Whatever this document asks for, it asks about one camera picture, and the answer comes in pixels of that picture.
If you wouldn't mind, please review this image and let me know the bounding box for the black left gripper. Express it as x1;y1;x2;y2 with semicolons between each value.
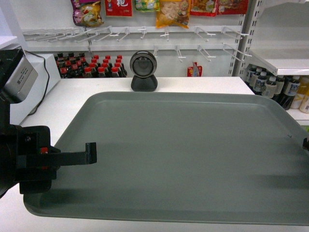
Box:
0;125;97;194

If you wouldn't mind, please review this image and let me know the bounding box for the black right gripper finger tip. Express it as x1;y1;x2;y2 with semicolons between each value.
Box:
302;137;309;151

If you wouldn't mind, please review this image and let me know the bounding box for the grey silver tray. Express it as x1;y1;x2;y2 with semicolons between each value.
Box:
24;92;309;226

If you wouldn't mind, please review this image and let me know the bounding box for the soy sauce bottle group front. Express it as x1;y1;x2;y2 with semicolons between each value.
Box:
54;52;127;79

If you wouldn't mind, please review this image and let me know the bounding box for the white cash register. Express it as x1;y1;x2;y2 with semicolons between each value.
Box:
0;48;60;125

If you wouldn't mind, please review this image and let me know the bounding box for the black barcode scanner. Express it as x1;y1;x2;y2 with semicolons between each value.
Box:
130;50;158;92

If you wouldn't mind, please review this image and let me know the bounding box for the red pouch behind counter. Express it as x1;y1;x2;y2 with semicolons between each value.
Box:
187;62;202;77

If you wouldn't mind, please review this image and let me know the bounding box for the white slotted shelf upright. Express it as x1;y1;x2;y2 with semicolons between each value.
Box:
232;0;263;78

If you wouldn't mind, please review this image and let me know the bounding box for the purple hotpot seasoning bag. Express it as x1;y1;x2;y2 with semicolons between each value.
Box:
70;0;104;27

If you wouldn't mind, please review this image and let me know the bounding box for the red seasoning bag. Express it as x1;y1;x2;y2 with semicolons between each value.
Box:
104;0;132;17

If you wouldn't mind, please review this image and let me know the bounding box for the red chili bag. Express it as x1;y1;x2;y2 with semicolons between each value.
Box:
217;0;249;15

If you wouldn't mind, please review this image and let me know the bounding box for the green yellow snack bag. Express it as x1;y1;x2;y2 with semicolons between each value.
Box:
134;0;160;12

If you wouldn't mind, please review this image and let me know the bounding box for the red spicy food bag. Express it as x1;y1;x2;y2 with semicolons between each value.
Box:
190;0;218;17

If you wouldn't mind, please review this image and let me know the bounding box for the orange yellow fungus bag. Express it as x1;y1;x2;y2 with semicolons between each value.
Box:
155;0;191;29

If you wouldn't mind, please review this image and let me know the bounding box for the black power cable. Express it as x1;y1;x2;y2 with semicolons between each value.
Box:
26;50;50;116

